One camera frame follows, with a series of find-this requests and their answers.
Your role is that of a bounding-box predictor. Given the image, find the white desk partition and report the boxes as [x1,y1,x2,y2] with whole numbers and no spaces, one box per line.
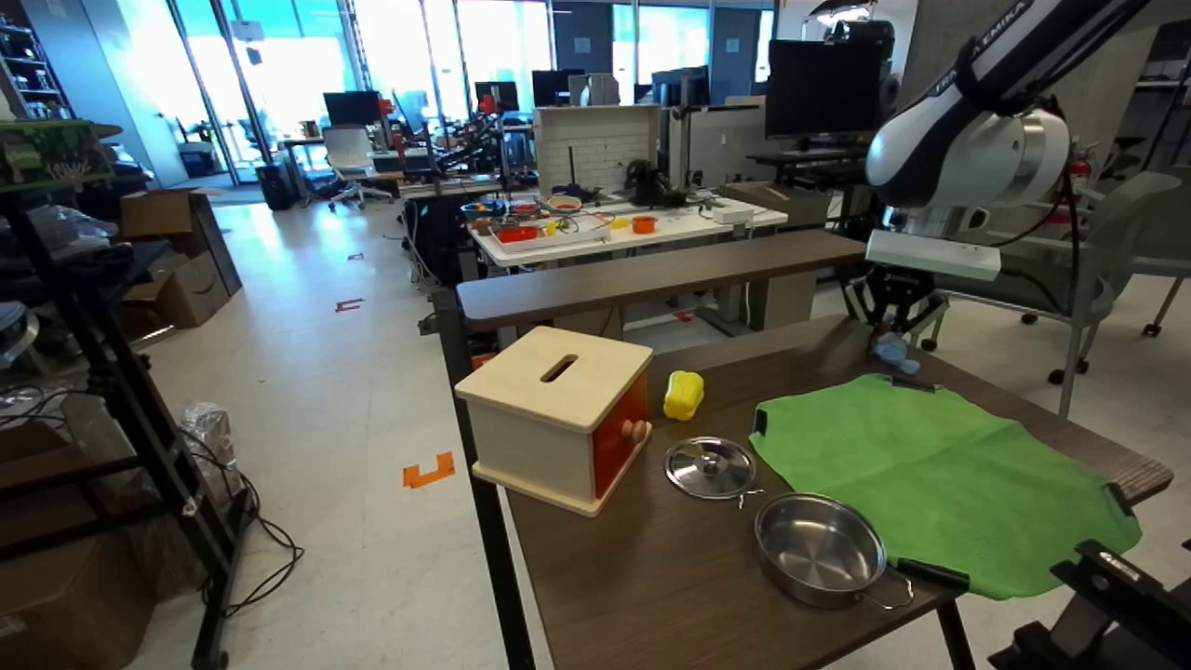
[531,106,665,198]

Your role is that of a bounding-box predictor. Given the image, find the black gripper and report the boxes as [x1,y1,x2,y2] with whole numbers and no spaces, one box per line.
[846,261,950,364]

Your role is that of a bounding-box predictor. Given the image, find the stainless steel pot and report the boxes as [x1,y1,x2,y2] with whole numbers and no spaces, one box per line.
[753,492,922,618]

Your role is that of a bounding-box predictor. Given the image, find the large black monitor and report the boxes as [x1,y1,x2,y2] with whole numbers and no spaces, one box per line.
[759,36,897,143]

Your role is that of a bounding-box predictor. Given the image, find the steel pot lid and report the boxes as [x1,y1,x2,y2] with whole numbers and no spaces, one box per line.
[661,432,764,511]

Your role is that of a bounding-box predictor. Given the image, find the white plastic bag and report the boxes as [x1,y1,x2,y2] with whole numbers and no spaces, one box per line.
[173,399,242,474]

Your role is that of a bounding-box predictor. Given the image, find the black metal rack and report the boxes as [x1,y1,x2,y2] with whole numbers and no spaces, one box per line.
[0,121,266,670]

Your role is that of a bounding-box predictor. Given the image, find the white table with toys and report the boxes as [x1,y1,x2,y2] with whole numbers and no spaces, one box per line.
[462,195,791,276]

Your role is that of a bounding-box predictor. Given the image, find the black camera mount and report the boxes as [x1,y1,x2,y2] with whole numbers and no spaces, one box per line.
[985,535,1191,670]

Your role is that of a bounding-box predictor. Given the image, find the wooden slotted toy box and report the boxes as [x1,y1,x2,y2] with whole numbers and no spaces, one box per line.
[450,324,657,523]

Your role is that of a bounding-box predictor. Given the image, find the white office chair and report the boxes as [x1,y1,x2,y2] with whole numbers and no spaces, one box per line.
[319,123,393,211]

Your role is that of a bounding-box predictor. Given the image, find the grey armchair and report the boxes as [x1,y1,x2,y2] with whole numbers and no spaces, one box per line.
[922,168,1183,421]

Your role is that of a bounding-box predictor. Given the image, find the green microfiber cloth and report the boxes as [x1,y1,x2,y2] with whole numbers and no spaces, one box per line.
[744,372,1145,602]

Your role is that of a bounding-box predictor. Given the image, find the dark wooden bench table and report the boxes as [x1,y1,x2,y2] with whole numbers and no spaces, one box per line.
[426,229,872,376]

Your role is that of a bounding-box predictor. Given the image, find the black floor cable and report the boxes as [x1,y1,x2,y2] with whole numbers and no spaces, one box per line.
[226,487,310,618]

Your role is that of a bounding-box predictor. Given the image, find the brown cardboard boxes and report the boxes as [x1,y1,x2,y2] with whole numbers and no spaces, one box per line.
[114,185,247,335]

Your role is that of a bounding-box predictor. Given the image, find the black standing desk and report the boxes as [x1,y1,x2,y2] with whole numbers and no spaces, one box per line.
[747,145,886,237]

